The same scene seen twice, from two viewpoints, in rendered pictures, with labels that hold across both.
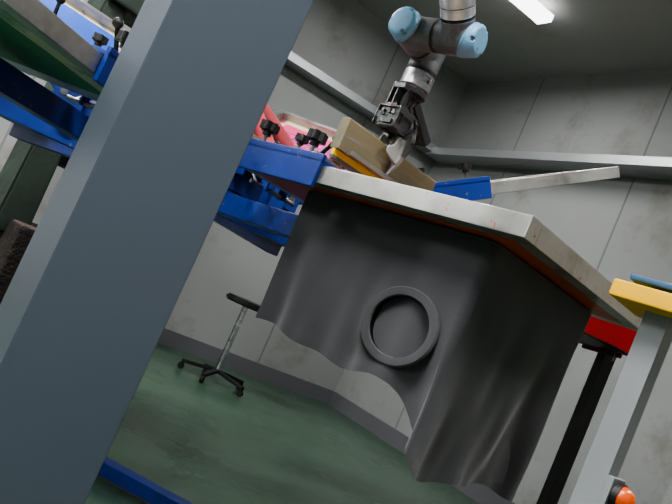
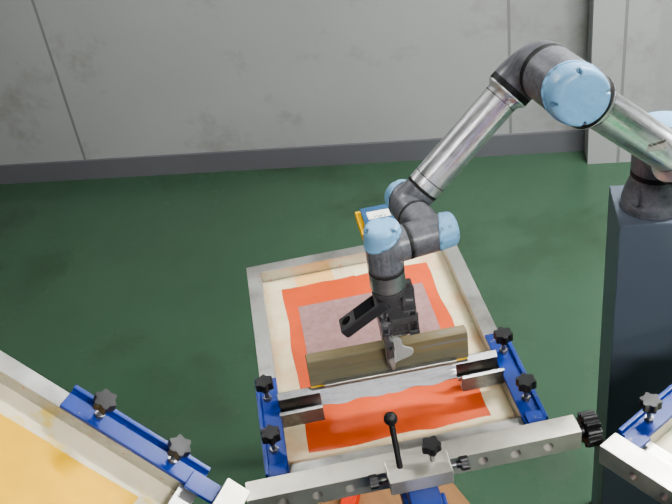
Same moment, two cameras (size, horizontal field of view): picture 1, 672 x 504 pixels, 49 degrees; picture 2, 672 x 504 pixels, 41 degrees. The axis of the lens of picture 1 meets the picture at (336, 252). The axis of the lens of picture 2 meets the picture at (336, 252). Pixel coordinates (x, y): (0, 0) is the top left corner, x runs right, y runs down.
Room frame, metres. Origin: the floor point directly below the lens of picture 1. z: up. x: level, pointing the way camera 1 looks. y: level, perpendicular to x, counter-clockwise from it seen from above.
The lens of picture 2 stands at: (2.89, 0.90, 2.41)
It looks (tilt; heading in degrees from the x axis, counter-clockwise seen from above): 35 degrees down; 222
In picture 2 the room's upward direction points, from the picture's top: 9 degrees counter-clockwise
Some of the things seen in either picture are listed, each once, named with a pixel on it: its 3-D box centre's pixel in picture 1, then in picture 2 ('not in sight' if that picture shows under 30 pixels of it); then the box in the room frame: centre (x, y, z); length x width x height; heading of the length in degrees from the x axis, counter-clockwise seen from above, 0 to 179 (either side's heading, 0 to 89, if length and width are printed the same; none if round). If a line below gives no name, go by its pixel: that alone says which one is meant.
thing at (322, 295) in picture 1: (363, 303); not in sight; (1.44, -0.09, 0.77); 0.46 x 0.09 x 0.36; 46
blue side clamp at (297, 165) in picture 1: (278, 163); (514, 382); (1.58, 0.19, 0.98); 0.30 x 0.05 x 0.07; 46
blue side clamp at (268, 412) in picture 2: not in sight; (273, 432); (1.98, -0.20, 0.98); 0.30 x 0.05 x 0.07; 46
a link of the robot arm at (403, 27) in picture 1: (417, 33); (426, 230); (1.65, 0.03, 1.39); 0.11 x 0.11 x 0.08; 54
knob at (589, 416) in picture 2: not in sight; (583, 429); (1.67, 0.39, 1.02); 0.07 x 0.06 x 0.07; 46
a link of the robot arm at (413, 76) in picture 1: (417, 83); (386, 277); (1.74, -0.02, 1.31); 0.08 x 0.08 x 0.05
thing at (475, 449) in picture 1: (501, 383); not in sight; (1.41, -0.39, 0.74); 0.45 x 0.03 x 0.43; 136
